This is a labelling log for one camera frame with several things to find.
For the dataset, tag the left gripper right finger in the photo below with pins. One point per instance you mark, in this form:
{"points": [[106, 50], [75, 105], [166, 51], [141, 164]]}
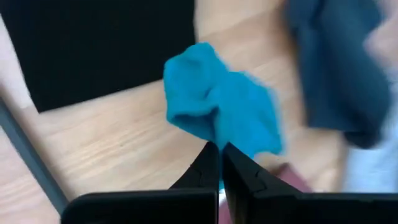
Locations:
{"points": [[242, 186]]}

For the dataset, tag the black cloth with white label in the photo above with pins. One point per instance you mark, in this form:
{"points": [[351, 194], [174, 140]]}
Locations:
{"points": [[93, 46]]}

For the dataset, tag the light grey cloth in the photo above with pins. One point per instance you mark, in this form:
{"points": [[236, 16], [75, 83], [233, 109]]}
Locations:
{"points": [[370, 161]]}

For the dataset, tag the dark navy cloth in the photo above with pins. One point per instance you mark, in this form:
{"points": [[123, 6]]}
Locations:
{"points": [[339, 62]]}

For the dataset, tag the grey clothes hanger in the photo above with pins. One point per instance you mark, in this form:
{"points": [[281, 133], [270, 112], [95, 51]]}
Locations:
{"points": [[31, 155]]}

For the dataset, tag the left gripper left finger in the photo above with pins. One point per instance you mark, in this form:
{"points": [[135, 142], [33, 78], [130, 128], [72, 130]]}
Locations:
{"points": [[205, 174]]}

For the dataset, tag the bright teal small cloth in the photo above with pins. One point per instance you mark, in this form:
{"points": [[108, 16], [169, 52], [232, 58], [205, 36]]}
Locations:
{"points": [[217, 102]]}

